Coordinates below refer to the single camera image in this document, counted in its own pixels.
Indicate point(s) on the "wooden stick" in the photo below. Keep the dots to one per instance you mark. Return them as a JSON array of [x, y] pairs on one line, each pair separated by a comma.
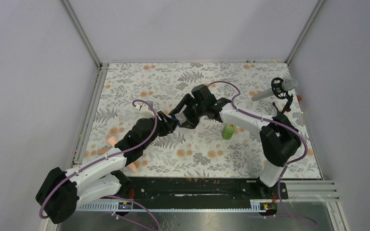
[[103, 151]]

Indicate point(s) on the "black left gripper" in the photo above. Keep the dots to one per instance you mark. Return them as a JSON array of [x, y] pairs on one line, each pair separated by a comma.
[[167, 124]]

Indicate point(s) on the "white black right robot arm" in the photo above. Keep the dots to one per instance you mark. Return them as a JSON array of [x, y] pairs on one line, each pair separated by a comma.
[[279, 139]]

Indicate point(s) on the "silver microphone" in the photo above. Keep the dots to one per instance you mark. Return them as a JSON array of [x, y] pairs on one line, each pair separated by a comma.
[[280, 88]]

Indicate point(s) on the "aluminium rail frame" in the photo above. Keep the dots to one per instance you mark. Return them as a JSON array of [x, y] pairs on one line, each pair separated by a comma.
[[298, 190]]

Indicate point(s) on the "green pill bottle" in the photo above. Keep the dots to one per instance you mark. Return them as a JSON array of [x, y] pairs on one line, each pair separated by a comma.
[[228, 131]]

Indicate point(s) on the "floral patterned table mat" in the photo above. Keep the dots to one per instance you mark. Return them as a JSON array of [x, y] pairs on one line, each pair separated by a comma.
[[200, 152]]

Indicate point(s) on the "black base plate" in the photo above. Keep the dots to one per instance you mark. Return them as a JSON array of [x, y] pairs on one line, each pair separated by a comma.
[[198, 193]]

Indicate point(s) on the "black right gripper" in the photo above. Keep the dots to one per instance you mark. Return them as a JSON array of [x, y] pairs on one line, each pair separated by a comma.
[[186, 100]]

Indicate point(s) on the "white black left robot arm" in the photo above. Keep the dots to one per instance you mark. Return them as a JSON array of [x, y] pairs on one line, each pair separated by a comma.
[[102, 162]]

